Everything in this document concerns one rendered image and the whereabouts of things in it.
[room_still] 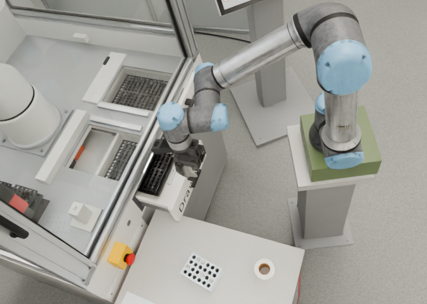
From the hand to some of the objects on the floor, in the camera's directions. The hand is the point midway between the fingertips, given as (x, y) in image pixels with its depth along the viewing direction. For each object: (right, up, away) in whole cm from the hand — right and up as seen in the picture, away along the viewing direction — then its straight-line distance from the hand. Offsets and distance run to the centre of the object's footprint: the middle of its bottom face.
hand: (187, 169), depth 140 cm
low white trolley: (+16, -87, +58) cm, 106 cm away
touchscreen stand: (+49, +34, +126) cm, 140 cm away
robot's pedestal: (+66, -33, +81) cm, 110 cm away
